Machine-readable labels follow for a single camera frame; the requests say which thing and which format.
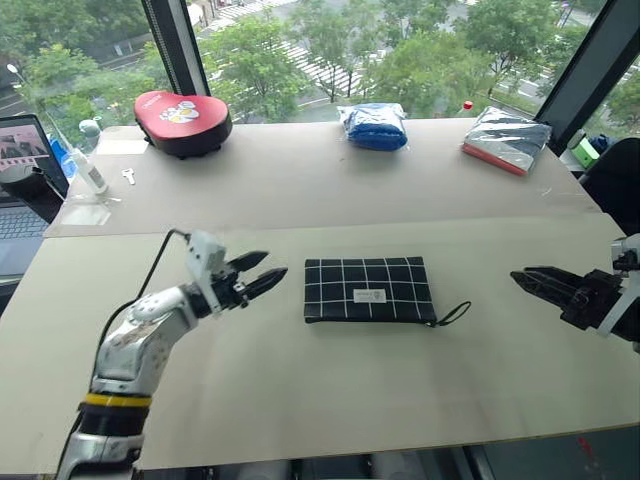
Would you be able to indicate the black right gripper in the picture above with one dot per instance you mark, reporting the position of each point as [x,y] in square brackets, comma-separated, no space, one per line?
[597,300]

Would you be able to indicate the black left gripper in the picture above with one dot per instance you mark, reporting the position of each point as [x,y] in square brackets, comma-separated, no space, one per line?
[230,292]

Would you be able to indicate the black white-grid pencil case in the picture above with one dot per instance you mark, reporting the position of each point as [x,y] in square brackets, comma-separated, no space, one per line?
[365,290]

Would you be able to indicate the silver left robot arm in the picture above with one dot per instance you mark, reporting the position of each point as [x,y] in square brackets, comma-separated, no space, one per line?
[132,345]

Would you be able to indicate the laptop computer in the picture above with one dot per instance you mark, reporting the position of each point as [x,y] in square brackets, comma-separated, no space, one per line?
[20,225]

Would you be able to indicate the black chair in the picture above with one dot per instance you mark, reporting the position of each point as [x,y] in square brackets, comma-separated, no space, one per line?
[615,185]

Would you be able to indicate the green box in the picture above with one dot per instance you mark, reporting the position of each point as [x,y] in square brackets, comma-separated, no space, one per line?
[585,152]

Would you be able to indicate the small white key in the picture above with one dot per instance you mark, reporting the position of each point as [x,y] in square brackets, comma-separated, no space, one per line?
[129,176]

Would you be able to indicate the red black heart-shaped pad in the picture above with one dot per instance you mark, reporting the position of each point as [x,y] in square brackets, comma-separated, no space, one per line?
[182,120]

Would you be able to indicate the clear plastic sheet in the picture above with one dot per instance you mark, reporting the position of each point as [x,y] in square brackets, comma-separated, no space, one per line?
[85,215]

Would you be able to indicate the blue cloth in plastic bag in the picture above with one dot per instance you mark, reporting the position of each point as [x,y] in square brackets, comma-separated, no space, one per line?
[374,127]

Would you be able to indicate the white squeeze bottle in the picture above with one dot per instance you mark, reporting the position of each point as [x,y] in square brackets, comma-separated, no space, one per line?
[92,175]

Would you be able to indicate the red bottle cap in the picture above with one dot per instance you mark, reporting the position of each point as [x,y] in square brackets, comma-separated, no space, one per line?
[468,105]

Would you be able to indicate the teal cup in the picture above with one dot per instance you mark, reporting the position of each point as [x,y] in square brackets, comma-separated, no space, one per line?
[90,131]

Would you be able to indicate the blue plastic bag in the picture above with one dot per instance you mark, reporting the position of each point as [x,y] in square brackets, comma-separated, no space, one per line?
[61,157]

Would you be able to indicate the black round device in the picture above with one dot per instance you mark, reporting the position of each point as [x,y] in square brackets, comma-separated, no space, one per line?
[20,182]

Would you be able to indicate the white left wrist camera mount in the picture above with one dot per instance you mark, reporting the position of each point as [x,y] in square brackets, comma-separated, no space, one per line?
[205,252]

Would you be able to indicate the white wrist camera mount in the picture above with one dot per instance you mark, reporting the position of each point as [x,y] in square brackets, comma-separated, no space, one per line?
[617,310]
[205,252]

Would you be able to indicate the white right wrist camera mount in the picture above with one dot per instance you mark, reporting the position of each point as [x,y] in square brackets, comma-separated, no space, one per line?
[617,310]

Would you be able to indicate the black window frame post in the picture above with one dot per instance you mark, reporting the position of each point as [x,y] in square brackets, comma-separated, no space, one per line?
[580,70]
[177,45]

